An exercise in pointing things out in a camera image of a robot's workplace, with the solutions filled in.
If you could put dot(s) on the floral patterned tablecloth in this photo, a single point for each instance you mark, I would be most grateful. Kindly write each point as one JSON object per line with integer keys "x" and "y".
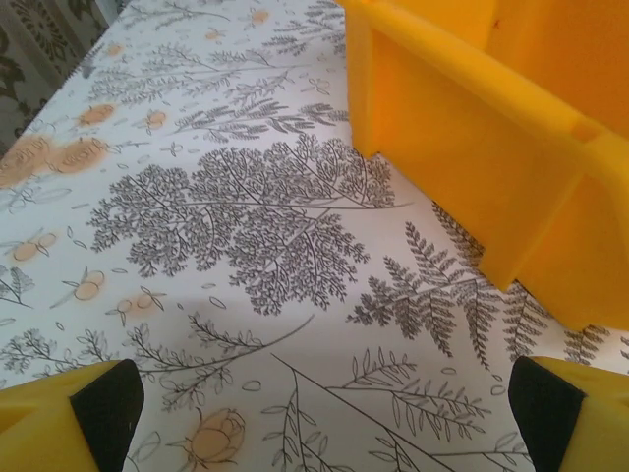
{"x": 245, "y": 295}

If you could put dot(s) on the yellow plastic bin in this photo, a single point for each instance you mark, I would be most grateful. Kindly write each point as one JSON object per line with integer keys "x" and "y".
{"x": 442, "y": 123}

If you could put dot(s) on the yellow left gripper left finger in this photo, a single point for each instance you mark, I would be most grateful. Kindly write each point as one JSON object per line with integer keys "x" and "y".
{"x": 59, "y": 423}

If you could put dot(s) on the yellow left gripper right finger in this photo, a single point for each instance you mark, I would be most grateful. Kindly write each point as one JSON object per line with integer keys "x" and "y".
{"x": 580, "y": 423}

